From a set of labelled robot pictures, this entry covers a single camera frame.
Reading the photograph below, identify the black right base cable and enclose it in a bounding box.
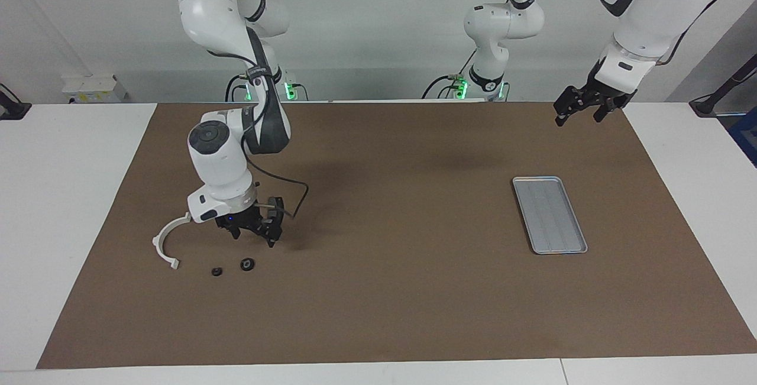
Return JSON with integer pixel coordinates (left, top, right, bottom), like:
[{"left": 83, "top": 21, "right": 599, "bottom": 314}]
[{"left": 225, "top": 73, "right": 249, "bottom": 102}]

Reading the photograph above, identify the blue box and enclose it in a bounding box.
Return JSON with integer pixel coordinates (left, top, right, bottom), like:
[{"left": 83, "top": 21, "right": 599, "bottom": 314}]
[{"left": 729, "top": 107, "right": 757, "bottom": 167}]

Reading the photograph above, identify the black table clamp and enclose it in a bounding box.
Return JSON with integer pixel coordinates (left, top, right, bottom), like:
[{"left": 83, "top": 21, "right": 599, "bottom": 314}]
[{"left": 0, "top": 83, "right": 31, "bottom": 121}]

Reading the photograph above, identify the black left base cable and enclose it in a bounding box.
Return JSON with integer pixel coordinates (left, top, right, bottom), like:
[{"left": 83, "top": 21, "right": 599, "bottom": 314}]
[{"left": 422, "top": 48, "right": 477, "bottom": 100}]

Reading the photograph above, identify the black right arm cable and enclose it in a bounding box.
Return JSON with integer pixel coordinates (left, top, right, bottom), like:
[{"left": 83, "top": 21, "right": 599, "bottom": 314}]
[{"left": 207, "top": 48, "right": 309, "bottom": 219}]

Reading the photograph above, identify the white power socket box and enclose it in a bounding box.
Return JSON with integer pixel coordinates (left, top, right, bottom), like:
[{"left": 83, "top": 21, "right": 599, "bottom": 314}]
[{"left": 62, "top": 75, "right": 127, "bottom": 103}]

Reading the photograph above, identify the brown table mat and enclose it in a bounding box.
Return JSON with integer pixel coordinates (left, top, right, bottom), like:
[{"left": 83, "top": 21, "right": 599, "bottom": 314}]
[{"left": 37, "top": 101, "right": 757, "bottom": 369}]

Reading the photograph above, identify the black base cable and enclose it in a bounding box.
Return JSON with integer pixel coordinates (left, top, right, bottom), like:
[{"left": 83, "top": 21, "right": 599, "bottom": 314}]
[
  {"left": 422, "top": 48, "right": 477, "bottom": 100},
  {"left": 225, "top": 73, "right": 249, "bottom": 102}
]

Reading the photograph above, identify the silver metal tray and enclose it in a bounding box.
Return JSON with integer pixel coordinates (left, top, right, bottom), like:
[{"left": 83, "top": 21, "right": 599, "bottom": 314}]
[{"left": 512, "top": 176, "right": 588, "bottom": 255}]

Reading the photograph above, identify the white curved plastic bracket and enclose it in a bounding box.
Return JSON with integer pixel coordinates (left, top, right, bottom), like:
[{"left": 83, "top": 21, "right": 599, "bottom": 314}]
[{"left": 152, "top": 212, "right": 193, "bottom": 270}]

